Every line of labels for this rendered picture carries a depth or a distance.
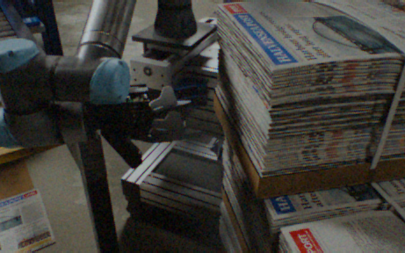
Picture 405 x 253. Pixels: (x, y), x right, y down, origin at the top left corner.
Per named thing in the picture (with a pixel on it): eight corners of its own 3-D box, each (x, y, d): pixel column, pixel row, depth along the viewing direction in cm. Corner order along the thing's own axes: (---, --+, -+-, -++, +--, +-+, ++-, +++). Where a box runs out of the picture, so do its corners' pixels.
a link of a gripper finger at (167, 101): (191, 83, 76) (153, 96, 71) (191, 107, 79) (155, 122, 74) (183, 77, 78) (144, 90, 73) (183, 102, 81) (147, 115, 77)
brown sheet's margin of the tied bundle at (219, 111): (281, 100, 84) (283, 83, 82) (350, 186, 60) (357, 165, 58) (212, 108, 81) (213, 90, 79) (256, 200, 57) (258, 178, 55)
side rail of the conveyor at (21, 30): (109, 176, 86) (102, 133, 80) (86, 184, 84) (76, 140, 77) (14, 21, 183) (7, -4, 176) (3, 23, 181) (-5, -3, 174)
